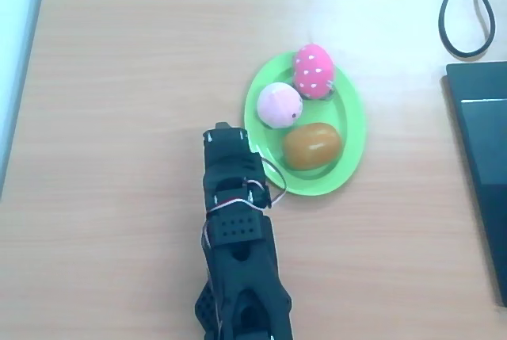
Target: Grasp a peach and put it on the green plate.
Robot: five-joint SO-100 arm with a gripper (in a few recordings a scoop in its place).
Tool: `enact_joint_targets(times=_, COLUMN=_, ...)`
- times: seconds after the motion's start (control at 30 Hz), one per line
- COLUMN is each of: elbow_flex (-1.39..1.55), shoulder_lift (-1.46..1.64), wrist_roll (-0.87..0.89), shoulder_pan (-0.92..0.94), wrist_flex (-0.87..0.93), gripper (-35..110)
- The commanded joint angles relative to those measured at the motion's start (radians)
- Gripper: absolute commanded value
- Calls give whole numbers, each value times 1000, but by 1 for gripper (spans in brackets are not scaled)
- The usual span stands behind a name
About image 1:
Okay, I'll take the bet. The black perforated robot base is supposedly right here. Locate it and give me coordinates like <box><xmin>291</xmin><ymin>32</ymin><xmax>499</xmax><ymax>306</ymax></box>
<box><xmin>193</xmin><ymin>281</ymin><xmax>223</xmax><ymax>335</ymax></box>

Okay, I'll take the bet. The black looped cable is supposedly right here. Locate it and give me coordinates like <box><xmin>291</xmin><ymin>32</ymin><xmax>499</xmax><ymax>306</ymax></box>
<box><xmin>437</xmin><ymin>0</ymin><xmax>507</xmax><ymax>59</ymax></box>

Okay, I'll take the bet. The brown toy kiwi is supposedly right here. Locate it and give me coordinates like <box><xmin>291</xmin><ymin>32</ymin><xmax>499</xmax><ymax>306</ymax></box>
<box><xmin>281</xmin><ymin>122</ymin><xmax>343</xmax><ymax>170</ymax></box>

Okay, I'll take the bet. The pink plush peach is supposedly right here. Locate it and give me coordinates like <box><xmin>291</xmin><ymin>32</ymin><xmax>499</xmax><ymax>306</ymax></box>
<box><xmin>257</xmin><ymin>82</ymin><xmax>305</xmax><ymax>130</ymax></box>

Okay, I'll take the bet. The black laptop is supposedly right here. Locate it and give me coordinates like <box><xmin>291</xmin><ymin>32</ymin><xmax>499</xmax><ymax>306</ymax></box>
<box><xmin>445</xmin><ymin>60</ymin><xmax>507</xmax><ymax>309</ymax></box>

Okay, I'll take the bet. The pink white-dotted plush strawberry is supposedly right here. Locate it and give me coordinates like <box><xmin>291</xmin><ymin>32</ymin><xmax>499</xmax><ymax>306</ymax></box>
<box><xmin>292</xmin><ymin>43</ymin><xmax>337</xmax><ymax>101</ymax></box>

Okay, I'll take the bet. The green oval plate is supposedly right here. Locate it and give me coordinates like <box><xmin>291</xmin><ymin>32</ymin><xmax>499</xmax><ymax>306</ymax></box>
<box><xmin>243</xmin><ymin>50</ymin><xmax>368</xmax><ymax>197</ymax></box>

